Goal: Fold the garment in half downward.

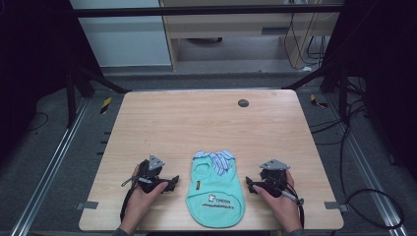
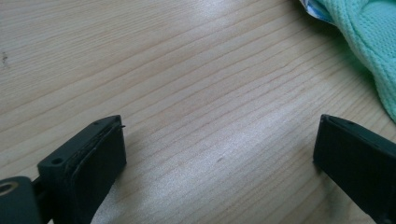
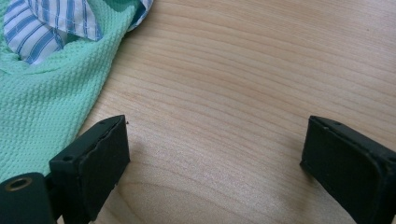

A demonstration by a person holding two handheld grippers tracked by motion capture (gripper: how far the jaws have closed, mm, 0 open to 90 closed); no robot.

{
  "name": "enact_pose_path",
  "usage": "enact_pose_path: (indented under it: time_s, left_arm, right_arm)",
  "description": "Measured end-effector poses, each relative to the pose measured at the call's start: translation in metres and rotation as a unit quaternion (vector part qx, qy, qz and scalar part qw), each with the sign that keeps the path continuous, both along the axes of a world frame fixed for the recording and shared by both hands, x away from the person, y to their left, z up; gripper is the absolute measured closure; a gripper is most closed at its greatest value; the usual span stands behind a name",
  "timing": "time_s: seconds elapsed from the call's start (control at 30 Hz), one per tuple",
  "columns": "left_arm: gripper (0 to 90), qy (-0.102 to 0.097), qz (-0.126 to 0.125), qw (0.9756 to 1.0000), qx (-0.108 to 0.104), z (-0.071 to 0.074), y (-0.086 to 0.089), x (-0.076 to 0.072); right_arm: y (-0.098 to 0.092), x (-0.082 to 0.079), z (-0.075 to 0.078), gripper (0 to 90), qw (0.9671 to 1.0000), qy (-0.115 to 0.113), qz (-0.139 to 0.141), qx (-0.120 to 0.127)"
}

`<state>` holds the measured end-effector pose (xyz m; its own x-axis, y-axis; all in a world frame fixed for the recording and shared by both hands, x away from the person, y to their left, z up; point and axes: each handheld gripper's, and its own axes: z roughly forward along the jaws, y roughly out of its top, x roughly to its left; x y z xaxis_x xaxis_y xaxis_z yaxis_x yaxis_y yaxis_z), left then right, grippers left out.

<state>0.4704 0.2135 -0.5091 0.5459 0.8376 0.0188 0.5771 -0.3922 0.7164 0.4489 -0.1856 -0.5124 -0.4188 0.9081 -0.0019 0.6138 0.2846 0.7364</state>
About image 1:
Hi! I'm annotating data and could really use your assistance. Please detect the black cables under desk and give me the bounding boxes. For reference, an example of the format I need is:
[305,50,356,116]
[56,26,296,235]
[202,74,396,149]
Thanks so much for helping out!
[282,12,330,71]

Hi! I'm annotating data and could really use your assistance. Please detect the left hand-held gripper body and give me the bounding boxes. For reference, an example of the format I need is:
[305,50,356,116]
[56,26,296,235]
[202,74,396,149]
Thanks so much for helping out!
[138,153,166,195]

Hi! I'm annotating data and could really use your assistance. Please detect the light wooden desk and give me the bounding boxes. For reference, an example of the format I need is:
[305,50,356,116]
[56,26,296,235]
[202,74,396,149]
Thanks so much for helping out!
[158,0,342,72]

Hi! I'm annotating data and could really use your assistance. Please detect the teal pet shirt striped collar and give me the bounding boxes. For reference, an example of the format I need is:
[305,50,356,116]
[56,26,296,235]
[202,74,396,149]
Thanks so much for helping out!
[185,149,247,229]

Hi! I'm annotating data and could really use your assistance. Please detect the yellow-handled tool floor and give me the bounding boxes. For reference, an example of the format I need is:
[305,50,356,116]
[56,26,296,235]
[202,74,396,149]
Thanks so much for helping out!
[309,93,329,109]
[99,96,113,115]

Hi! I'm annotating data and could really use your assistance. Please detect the person's right hand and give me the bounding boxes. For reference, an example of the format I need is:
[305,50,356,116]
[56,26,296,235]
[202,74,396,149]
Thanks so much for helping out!
[253,169,304,234]

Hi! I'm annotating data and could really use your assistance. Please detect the grey metal table bracket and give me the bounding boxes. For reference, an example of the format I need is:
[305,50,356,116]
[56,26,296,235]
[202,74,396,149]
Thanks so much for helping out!
[324,201,349,213]
[75,201,99,210]

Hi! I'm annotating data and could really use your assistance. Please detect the left hand-held gripper cable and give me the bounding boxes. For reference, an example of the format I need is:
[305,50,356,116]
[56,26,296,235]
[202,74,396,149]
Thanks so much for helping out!
[119,175,153,224]

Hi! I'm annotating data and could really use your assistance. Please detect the yellow-handled tool left floor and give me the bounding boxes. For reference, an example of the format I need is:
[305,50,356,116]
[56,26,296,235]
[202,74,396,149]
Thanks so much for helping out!
[99,96,113,115]

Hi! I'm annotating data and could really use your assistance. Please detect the thin black floor cable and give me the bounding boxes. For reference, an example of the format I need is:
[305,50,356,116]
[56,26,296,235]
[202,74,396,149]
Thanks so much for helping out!
[25,111,50,133]

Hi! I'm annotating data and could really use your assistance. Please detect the hand-held gripper cable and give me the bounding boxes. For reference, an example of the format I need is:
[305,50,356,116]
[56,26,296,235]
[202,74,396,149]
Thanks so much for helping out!
[119,175,153,224]
[278,183,306,230]

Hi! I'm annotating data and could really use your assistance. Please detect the white cabinet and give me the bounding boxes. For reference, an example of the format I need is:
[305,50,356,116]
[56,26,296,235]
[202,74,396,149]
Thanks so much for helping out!
[69,0,173,69]

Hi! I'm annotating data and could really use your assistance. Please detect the black metal stand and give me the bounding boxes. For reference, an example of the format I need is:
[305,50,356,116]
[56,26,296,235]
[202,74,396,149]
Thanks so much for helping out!
[64,64,133,130]
[282,60,367,123]

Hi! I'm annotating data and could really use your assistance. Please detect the black horizontal frame bar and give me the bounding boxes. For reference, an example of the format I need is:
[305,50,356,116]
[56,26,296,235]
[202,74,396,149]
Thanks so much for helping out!
[69,3,346,19]

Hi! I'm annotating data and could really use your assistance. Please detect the black curtain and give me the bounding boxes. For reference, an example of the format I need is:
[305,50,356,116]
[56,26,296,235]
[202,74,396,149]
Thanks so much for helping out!
[324,0,417,183]
[0,0,103,165]

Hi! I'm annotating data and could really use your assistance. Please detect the yellow-handled tool right floor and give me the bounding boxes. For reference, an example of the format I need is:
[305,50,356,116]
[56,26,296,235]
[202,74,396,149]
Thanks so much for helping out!
[309,93,329,109]

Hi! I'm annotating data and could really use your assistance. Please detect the person's left hand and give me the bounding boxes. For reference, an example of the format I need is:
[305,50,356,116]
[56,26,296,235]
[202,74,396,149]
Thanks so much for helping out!
[121,163,169,231]

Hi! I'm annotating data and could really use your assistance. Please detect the right hand-held gripper cable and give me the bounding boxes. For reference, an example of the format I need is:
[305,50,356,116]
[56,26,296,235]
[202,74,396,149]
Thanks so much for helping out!
[278,183,306,230]

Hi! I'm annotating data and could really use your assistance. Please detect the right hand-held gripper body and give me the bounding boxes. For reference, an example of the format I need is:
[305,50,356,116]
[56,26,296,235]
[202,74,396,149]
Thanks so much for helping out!
[259,158,291,199]

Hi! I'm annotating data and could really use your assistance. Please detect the aluminium floor rail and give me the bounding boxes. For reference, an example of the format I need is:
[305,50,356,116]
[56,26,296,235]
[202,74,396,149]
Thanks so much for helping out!
[324,93,410,236]
[10,97,90,236]

